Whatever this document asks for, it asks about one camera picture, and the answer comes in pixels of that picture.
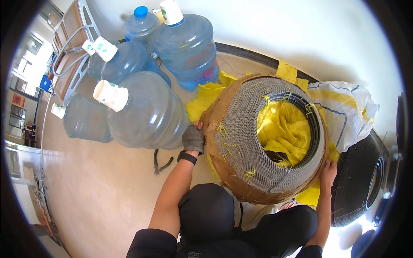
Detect person's right hand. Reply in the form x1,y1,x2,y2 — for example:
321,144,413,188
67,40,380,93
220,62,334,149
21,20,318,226
319,160,338,195

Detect person's left hand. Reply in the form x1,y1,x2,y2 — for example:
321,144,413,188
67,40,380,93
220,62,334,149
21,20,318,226
182,121,206,155

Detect grey toothed band coil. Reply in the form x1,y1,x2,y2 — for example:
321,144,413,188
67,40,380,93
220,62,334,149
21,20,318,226
214,76,326,194

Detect black band coil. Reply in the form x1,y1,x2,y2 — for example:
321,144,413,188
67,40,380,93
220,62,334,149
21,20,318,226
331,128,391,228

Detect black wrist band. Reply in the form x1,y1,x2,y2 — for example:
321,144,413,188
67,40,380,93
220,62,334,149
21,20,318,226
177,150,197,166

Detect group of clear water jugs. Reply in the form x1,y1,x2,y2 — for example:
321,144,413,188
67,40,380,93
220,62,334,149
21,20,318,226
63,6,220,150

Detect dark pliers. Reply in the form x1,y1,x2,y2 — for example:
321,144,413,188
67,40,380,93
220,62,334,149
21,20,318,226
153,149,174,176

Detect white woven bag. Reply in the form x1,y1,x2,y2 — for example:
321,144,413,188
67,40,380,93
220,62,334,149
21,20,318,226
306,81,381,153

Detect yellow plastic sheet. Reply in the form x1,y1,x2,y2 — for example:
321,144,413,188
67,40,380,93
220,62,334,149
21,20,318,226
185,60,341,207

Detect dark blue round object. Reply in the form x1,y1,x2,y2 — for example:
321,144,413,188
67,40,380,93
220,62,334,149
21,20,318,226
351,229,377,258

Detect person's legs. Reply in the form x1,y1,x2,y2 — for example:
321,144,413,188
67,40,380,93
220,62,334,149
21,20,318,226
177,183,319,258

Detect white paper cup green print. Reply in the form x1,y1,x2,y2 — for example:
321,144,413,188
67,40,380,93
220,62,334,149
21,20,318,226
51,103,66,119
93,79,129,112
92,36,118,62
159,0,184,26
82,39,96,56

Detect person's body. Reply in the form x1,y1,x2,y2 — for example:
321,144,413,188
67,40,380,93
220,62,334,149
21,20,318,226
126,228,323,258

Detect blue plastic item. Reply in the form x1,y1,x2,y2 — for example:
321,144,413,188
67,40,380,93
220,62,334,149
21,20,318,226
39,74,54,93

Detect white cabinet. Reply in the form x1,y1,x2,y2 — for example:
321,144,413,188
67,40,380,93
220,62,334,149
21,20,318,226
5,141,42,186

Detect window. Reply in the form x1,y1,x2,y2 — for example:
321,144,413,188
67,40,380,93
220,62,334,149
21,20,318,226
9,32,44,99

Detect wooden desk with grey frame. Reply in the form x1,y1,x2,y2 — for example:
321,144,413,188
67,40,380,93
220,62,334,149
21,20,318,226
48,0,102,107

